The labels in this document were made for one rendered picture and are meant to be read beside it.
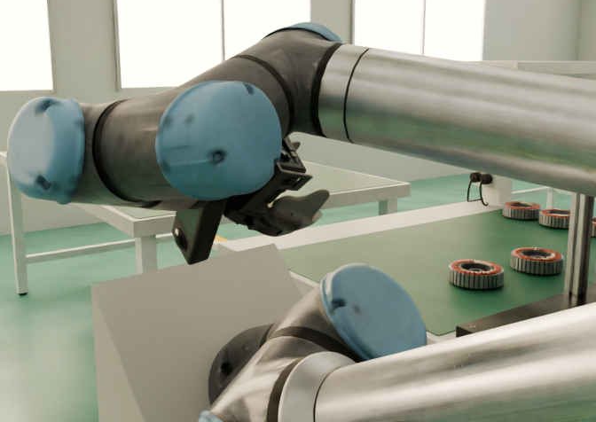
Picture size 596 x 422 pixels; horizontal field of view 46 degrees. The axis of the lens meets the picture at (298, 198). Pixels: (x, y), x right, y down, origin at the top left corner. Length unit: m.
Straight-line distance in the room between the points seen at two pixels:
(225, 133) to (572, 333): 0.23
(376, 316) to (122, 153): 0.28
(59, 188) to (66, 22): 4.78
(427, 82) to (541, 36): 7.96
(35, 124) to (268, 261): 0.46
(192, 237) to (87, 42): 4.65
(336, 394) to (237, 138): 0.20
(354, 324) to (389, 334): 0.04
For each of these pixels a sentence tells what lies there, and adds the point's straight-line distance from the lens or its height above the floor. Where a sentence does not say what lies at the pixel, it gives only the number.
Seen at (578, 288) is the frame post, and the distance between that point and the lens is 1.44.
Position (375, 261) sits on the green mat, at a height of 0.75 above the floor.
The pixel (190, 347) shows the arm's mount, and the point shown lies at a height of 0.90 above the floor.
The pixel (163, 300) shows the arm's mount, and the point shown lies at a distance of 0.81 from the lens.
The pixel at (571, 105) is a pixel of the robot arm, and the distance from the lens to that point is 0.47.
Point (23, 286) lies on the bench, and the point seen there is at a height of 0.05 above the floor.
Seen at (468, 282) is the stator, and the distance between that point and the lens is 1.47.
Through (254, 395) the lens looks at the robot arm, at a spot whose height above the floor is 0.96.
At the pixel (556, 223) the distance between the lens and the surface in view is 2.05.
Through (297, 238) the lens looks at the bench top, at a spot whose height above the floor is 0.75.
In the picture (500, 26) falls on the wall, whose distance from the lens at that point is 7.90.
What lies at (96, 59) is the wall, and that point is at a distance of 5.32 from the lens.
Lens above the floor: 1.21
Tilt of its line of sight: 11 degrees down
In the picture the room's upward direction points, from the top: straight up
